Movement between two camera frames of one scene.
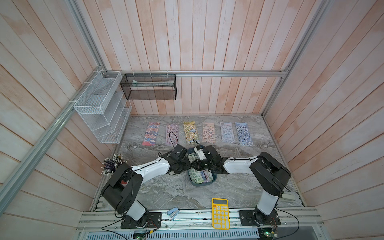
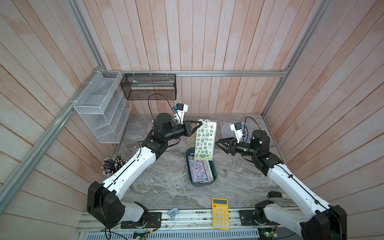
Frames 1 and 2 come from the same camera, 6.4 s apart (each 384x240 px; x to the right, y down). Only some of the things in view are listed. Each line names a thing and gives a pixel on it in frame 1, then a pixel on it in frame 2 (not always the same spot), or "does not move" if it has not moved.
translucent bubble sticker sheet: x=227 y=132 does not move
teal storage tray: x=204 y=183 does not move
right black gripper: x=197 y=165 → x=232 y=147
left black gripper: x=188 y=165 → x=188 y=128
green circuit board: x=266 y=233 does not move
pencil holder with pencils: x=109 y=165 does not move
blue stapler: x=173 y=212 does not move
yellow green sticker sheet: x=191 y=132 does not move
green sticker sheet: x=195 y=175 → x=205 y=140
